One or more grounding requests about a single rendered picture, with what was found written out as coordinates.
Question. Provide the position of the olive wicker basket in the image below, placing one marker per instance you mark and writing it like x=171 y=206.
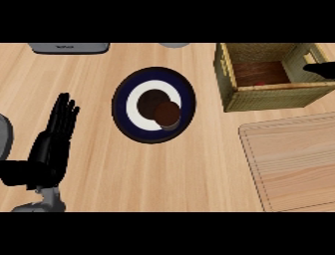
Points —
x=273 y=83

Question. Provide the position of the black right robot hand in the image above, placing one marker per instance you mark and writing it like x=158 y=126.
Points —
x=332 y=69

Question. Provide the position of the dark blue and white plate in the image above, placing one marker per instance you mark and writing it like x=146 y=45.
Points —
x=125 y=106

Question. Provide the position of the grey rectangular appliance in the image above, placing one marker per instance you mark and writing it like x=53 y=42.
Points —
x=69 y=48

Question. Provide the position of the grey round object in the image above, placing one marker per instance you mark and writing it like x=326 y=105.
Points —
x=174 y=45

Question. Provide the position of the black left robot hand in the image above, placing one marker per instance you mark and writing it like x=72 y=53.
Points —
x=47 y=156

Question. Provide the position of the brown chocolate cupcake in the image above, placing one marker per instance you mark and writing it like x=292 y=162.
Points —
x=160 y=111

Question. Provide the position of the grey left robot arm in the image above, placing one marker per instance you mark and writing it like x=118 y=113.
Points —
x=45 y=202

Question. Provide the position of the pale wooden cutting board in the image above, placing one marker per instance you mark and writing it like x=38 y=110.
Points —
x=304 y=162

